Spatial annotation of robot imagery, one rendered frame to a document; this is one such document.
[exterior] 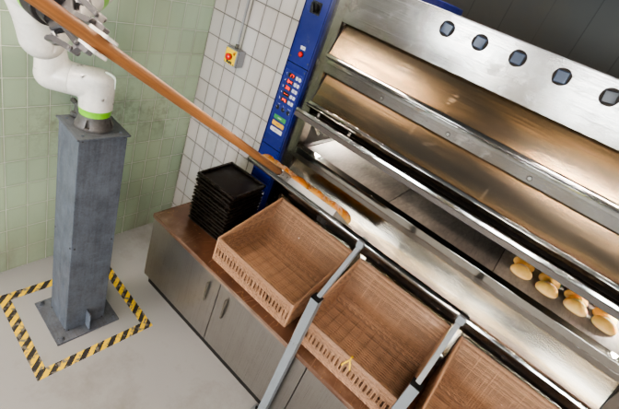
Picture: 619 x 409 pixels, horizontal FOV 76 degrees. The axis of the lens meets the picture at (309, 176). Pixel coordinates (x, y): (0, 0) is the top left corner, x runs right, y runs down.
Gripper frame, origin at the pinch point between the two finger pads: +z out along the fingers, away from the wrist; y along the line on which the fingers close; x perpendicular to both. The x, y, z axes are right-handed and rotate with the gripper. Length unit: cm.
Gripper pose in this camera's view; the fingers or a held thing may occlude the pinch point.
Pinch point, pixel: (98, 42)
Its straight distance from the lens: 96.0
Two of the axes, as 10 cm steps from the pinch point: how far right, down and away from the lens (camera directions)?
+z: 7.3, 5.3, -4.2
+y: -6.0, 8.0, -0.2
